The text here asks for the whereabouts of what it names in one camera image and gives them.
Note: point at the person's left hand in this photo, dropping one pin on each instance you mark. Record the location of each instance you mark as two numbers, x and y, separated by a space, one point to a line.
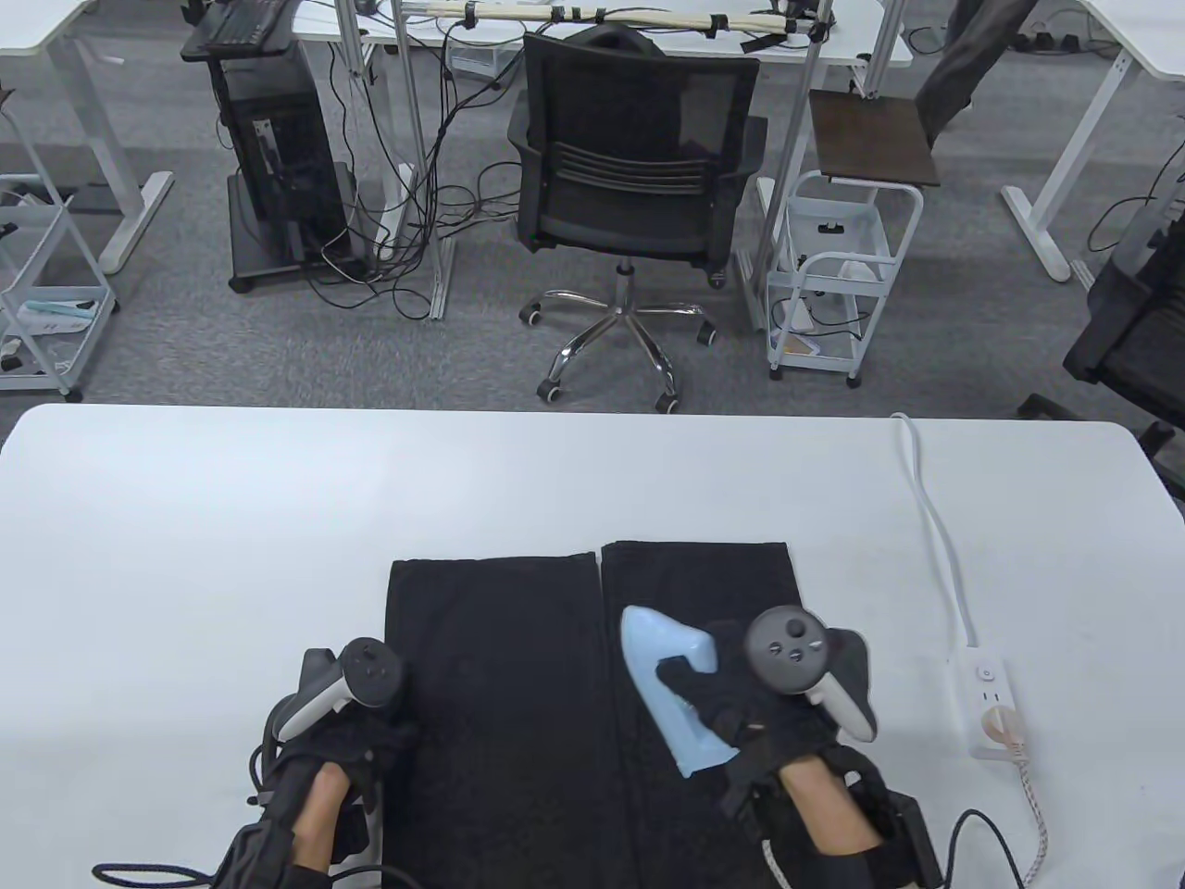
352 741

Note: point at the person's right hand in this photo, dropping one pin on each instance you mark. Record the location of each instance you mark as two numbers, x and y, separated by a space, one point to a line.
731 694

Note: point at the white and black controller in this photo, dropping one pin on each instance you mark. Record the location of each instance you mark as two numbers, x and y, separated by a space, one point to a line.
370 671
787 648

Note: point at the light blue electric iron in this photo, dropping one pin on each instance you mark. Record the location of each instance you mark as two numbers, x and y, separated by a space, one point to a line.
653 648

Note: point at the black trousers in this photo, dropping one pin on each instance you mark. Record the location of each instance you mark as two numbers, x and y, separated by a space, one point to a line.
500 667

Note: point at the person's left forearm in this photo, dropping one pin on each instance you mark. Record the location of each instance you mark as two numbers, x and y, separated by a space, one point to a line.
319 815

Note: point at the person's right forearm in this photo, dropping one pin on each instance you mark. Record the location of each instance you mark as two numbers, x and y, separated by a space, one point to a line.
829 806

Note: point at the white power strip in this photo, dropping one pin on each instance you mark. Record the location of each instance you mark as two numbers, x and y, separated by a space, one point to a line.
981 690

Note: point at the white table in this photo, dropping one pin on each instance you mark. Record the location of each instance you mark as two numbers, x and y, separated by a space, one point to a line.
185 519

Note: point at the black mesh office chair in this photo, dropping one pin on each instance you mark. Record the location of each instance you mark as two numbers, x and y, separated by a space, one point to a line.
629 185

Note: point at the teal flat tool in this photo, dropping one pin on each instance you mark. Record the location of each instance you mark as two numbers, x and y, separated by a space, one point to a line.
60 308

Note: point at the black padded chair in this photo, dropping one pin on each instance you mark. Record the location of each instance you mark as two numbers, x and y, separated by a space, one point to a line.
1129 343

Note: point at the dark brown board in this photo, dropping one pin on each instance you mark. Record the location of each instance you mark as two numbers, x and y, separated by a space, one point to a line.
870 139

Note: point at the black computer tower on stand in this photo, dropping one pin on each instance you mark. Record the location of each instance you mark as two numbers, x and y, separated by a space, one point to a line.
282 157

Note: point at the white desk with white legs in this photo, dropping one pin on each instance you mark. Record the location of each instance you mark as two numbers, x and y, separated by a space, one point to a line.
1083 139
88 102

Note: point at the black floor power strip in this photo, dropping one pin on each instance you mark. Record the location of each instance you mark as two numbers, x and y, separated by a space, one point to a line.
1046 41

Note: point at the black keyboard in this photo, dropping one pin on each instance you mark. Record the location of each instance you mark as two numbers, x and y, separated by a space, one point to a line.
243 20

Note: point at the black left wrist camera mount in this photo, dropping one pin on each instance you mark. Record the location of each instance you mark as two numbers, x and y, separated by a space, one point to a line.
259 852

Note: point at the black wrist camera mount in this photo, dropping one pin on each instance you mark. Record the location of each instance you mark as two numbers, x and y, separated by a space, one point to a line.
259 852
898 833

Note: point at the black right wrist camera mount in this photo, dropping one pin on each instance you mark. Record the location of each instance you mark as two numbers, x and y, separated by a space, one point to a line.
898 833

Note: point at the white desk with aluminium frame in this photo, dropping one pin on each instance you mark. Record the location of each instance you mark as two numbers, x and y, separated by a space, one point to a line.
833 37

